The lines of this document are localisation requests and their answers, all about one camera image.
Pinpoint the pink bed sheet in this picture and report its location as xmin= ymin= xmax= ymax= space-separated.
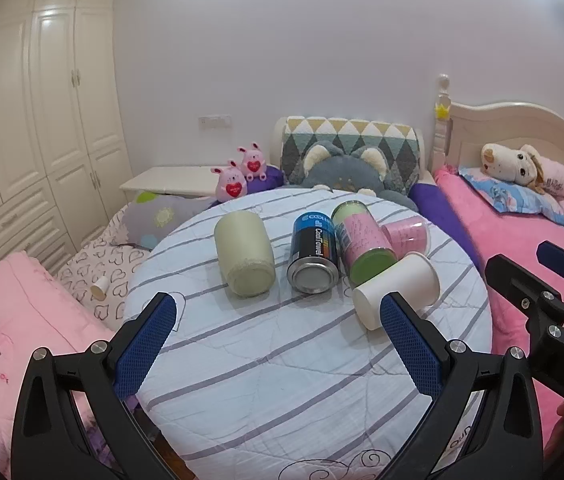
xmin=433 ymin=166 xmax=564 ymax=461

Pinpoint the pink bunny plush toy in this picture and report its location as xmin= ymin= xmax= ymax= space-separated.
xmin=237 ymin=143 xmax=269 ymax=182
xmin=212 ymin=160 xmax=249 ymax=203

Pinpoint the grey cat plush cushion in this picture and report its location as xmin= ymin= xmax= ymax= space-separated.
xmin=280 ymin=140 xmax=419 ymax=212

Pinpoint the heart print blanket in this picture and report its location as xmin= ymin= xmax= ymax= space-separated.
xmin=56 ymin=204 xmax=153 ymax=333

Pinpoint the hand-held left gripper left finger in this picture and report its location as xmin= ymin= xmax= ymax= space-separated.
xmin=12 ymin=291 xmax=179 ymax=480

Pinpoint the pink floral quilt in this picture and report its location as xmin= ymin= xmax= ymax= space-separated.
xmin=0 ymin=250 xmax=139 ymax=466

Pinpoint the cream wooden headboard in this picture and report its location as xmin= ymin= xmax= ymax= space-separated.
xmin=430 ymin=74 xmax=564 ymax=183

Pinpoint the small white paper cup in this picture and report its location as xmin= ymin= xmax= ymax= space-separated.
xmin=90 ymin=275 xmax=112 ymax=302

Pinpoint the purple pillow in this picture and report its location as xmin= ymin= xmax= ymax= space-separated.
xmin=408 ymin=181 xmax=487 ymax=281

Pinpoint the diamond pattern headboard cover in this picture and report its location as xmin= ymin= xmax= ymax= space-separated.
xmin=274 ymin=115 xmax=426 ymax=192

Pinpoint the blue metal can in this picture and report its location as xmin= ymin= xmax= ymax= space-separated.
xmin=286 ymin=211 xmax=341 ymax=294

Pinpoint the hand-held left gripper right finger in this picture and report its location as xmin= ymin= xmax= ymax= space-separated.
xmin=376 ymin=291 xmax=546 ymax=480

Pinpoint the grey flower print pillow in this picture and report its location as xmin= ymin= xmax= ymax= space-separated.
xmin=121 ymin=190 xmax=219 ymax=252

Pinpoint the green canister with pink label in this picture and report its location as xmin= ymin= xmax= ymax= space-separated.
xmin=331 ymin=200 xmax=398 ymax=287

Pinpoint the cream ribbed cup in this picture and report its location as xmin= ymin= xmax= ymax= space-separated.
xmin=213 ymin=210 xmax=277 ymax=297

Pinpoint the white bedside table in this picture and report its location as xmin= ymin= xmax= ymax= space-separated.
xmin=119 ymin=166 xmax=229 ymax=196

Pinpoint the blue cartoon print pillow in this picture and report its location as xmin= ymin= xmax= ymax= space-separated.
xmin=458 ymin=164 xmax=564 ymax=224

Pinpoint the white wardrobe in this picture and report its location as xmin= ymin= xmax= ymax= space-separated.
xmin=0 ymin=0 xmax=131 ymax=283

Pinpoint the cream dog plush toy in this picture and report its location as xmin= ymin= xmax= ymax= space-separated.
xmin=480 ymin=143 xmax=564 ymax=212

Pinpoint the pink ribbed cup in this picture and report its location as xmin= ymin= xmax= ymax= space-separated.
xmin=381 ymin=217 xmax=431 ymax=261

